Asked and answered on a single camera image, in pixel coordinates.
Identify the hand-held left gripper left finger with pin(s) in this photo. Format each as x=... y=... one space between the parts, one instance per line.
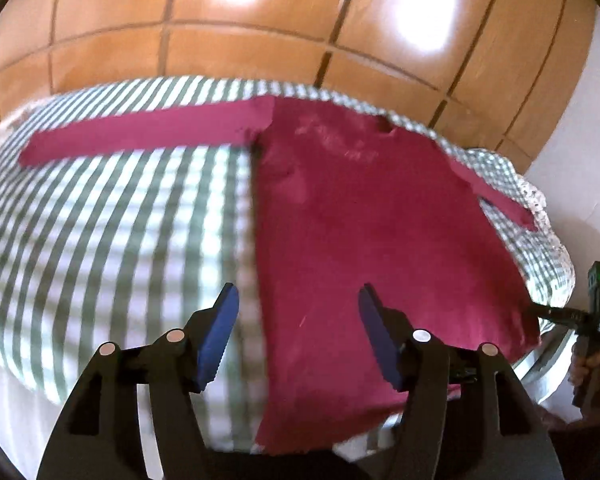
x=215 y=340

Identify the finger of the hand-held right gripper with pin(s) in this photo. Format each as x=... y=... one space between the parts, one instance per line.
x=560 y=316

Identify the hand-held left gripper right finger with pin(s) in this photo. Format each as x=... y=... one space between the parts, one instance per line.
x=382 y=345

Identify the maroon long-sleeved shirt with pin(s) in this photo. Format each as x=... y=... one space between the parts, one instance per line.
x=355 y=210

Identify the floral patterned bedcover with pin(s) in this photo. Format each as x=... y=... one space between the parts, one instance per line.
x=540 y=200

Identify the green white checkered blanket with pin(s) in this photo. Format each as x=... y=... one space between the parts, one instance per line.
x=105 y=220

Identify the white bed sheet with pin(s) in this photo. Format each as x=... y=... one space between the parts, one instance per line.
x=20 y=410

